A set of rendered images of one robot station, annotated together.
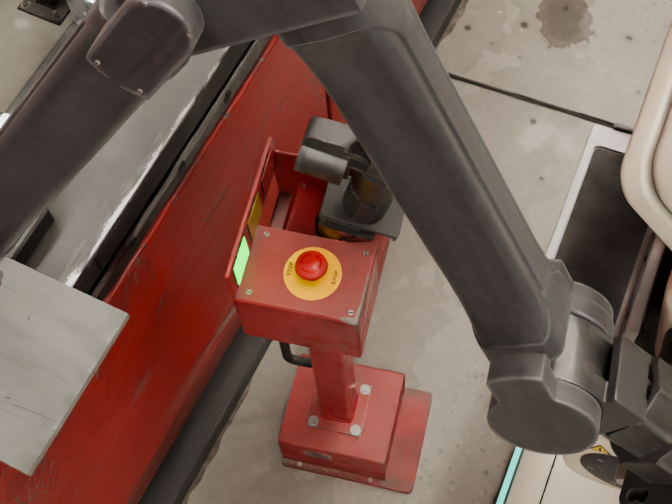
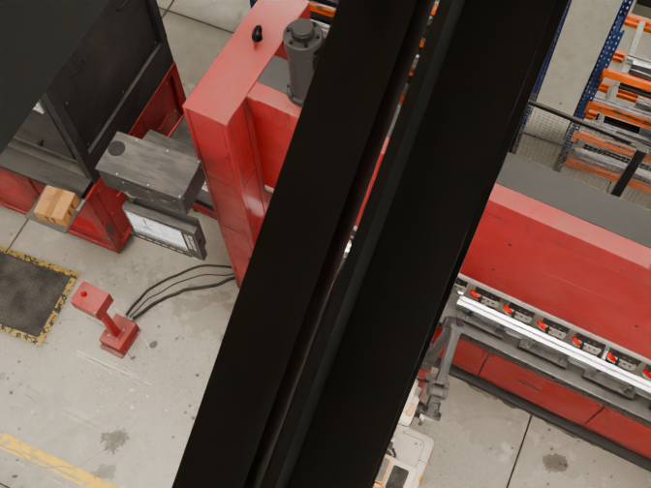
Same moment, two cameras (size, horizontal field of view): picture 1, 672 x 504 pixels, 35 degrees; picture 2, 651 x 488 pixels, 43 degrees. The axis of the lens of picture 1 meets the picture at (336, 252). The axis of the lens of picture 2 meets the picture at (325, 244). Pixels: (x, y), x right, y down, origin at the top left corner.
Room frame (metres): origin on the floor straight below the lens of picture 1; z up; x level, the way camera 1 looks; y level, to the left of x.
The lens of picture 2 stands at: (0.02, -1.49, 5.58)
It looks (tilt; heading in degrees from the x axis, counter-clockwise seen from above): 64 degrees down; 88
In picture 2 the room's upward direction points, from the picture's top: 3 degrees counter-clockwise
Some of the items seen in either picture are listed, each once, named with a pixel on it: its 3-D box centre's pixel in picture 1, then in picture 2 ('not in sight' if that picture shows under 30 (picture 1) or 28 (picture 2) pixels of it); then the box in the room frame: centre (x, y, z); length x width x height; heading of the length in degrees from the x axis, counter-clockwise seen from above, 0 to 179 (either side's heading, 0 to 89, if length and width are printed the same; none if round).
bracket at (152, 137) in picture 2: not in sight; (169, 162); (-0.73, 0.96, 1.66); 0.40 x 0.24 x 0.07; 147
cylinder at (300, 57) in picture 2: not in sight; (321, 61); (0.14, 0.89, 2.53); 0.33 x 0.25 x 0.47; 147
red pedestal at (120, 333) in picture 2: not in sight; (105, 318); (-1.40, 0.56, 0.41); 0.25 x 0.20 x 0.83; 57
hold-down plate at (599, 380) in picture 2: not in sight; (608, 383); (1.67, -0.31, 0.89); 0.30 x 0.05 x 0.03; 147
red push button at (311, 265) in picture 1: (311, 269); not in sight; (0.57, 0.03, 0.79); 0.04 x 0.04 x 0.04
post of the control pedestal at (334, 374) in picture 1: (331, 351); not in sight; (0.62, 0.03, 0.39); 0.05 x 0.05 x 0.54; 71
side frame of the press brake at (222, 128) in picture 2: not in sight; (267, 169); (-0.21, 1.17, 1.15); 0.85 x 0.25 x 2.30; 57
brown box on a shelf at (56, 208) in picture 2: not in sight; (52, 204); (-1.58, 1.11, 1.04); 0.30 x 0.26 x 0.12; 151
